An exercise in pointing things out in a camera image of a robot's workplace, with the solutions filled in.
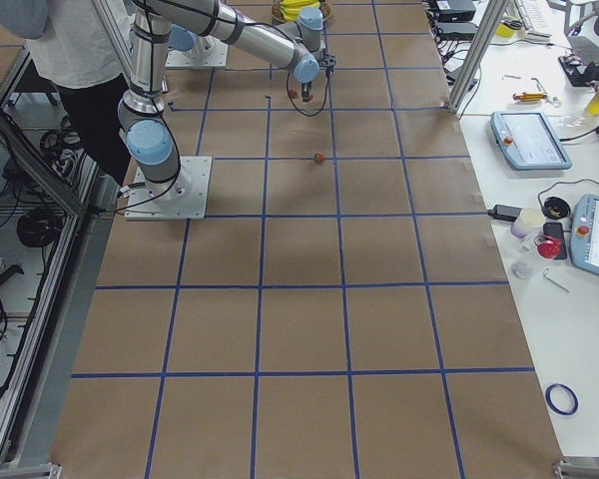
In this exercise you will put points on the yellow handled tool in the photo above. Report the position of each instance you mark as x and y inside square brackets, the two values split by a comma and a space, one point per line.
[529, 97]

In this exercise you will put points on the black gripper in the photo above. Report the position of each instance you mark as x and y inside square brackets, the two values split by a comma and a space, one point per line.
[305, 88]

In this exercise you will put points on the lower teach pendant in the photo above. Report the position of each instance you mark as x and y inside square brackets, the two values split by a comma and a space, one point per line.
[584, 239]

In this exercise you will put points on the black smartphone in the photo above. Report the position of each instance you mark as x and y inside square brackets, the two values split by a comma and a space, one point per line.
[556, 231]

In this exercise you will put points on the white cup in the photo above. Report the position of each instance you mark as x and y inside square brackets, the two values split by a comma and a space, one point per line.
[528, 220]

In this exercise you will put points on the person in white shirt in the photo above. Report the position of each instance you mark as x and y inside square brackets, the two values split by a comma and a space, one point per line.
[71, 49]

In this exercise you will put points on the aluminium corner post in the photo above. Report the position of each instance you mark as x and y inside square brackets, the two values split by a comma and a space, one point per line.
[488, 23]

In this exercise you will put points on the silver hex key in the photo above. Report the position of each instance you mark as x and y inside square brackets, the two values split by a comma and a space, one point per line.
[548, 276]

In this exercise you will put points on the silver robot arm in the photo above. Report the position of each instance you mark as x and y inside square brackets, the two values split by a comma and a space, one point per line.
[294, 46]

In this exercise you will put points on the black power brick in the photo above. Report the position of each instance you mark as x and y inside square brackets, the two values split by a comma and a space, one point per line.
[504, 213]

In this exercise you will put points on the upper teach pendant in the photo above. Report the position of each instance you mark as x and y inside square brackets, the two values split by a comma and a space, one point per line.
[528, 141]

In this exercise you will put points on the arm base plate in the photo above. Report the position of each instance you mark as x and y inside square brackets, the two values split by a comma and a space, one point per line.
[198, 53]
[186, 199]

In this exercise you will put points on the blue tape roll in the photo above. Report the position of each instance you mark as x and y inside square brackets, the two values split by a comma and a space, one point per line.
[561, 399]

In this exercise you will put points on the teach pendant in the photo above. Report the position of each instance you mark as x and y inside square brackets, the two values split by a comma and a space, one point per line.
[528, 141]
[584, 239]

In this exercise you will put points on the red round object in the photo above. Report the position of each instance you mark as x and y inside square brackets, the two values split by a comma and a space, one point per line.
[548, 247]

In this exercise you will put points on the yellow banana bunch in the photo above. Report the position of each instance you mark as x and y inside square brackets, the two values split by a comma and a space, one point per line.
[287, 10]

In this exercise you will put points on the black small bowl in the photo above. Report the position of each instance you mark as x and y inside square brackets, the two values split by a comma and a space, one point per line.
[555, 208]

